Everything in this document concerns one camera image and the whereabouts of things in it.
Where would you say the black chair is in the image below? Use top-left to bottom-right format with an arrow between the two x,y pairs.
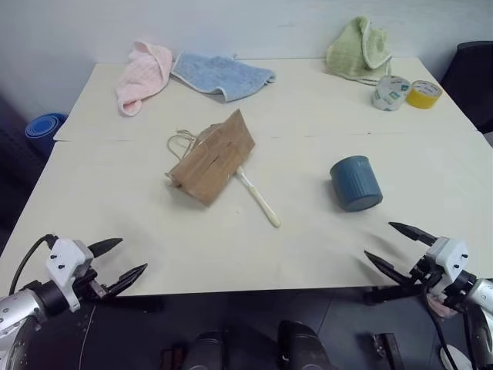
440,40 -> 493,135

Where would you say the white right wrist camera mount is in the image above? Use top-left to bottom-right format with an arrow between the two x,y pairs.
418,236 -> 469,297

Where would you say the cream white toothbrush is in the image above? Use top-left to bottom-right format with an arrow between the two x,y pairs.
165,166 -> 282,230

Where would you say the white round disc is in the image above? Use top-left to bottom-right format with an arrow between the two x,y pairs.
440,344 -> 475,370

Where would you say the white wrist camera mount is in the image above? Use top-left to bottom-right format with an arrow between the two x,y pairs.
45,237 -> 96,313
418,236 -> 469,297

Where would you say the blue ribbed cup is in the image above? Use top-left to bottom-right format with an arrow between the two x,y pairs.
329,155 -> 384,214

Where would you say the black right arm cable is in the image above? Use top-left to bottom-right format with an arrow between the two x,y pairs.
423,287 -> 479,370

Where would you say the pink towel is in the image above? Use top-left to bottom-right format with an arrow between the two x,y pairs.
116,39 -> 174,117

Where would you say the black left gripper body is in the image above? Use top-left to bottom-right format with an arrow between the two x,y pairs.
72,252 -> 117,302

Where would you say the yellow tape roll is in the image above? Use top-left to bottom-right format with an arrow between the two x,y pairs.
405,79 -> 443,110

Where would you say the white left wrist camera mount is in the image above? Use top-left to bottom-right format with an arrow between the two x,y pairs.
45,237 -> 96,313

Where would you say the blue round container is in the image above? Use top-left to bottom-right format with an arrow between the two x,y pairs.
25,112 -> 71,160

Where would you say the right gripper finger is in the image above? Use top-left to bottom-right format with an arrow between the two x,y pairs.
364,251 -> 412,288
388,221 -> 439,248

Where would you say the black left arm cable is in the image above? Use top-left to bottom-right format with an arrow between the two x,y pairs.
8,233 -> 57,296

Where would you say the green towel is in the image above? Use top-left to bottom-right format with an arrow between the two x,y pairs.
325,15 -> 394,87

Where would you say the blue towel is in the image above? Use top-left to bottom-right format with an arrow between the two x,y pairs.
170,52 -> 277,105

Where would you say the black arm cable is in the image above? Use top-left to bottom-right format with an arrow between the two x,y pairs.
8,233 -> 57,296
423,287 -> 479,370

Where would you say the pink foam wrap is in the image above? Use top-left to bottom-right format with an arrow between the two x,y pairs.
429,294 -> 458,319

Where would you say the brown paper bag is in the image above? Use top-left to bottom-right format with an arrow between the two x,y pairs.
166,109 -> 257,208

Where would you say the white printed tape roll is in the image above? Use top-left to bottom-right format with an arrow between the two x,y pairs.
371,75 -> 411,113

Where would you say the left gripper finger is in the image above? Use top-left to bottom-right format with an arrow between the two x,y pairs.
101,264 -> 149,298
88,237 -> 124,259

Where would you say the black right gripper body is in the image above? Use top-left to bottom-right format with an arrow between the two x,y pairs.
400,246 -> 448,298

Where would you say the dark rounded shape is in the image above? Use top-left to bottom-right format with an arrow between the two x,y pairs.
180,330 -> 229,370
277,319 -> 333,370

